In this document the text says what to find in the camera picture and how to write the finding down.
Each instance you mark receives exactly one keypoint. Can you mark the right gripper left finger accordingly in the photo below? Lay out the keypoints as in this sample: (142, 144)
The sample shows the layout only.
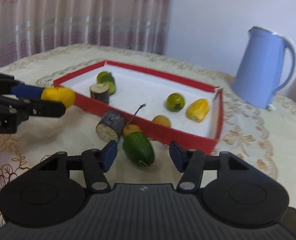
(97, 162)

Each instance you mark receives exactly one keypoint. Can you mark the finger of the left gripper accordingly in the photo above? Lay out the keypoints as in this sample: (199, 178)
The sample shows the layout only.
(10, 86)
(31, 107)

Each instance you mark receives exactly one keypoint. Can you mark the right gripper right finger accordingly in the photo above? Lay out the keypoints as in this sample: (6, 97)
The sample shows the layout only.
(190, 163)

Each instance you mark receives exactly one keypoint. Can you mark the yellow pepper piece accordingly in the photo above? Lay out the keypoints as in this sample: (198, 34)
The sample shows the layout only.
(59, 94)

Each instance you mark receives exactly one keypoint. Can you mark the green avocado-like fruit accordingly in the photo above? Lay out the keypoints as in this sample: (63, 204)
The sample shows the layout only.
(139, 149)

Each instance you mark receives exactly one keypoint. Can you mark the longan with stem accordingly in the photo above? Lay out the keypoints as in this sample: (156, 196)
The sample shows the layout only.
(130, 127)

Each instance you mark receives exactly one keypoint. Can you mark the brown longan fruit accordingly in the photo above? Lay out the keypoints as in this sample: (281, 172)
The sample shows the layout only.
(162, 120)

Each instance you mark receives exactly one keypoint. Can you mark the yellow pepper piece cut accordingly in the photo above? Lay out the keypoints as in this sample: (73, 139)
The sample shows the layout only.
(198, 110)

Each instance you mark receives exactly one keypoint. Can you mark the small green tomato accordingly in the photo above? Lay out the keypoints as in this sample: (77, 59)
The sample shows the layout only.
(102, 75)

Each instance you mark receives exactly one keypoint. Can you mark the large green tomato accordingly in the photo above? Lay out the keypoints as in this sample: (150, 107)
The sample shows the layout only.
(175, 102)

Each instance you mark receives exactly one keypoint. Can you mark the green cucumber piece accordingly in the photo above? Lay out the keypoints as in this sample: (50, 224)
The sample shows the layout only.
(108, 80)

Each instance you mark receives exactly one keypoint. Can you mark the red shallow tray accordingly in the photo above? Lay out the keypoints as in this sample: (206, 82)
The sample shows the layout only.
(137, 85)

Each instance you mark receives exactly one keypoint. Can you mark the pink patterned curtain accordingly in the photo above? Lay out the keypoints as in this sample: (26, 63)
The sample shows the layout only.
(28, 27)

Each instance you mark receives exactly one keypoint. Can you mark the blue electric kettle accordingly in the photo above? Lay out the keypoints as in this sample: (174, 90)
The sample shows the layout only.
(257, 79)

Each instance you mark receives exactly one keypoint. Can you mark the black smartphone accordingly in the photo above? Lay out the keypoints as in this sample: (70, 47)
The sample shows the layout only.
(289, 220)

